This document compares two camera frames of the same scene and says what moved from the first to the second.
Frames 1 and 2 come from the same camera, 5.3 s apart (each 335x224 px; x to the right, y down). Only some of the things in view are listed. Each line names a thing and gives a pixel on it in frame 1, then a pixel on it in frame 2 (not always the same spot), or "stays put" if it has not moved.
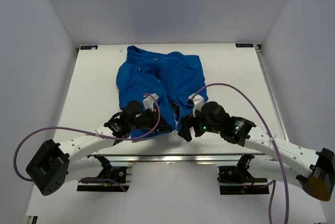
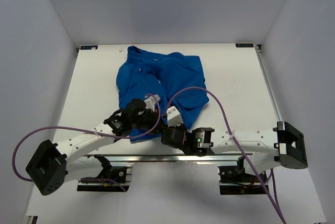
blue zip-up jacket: [169, 81] stays put
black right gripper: [187, 122] → [180, 126]
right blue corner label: [244, 45] stays put
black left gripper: [163, 126] stays put
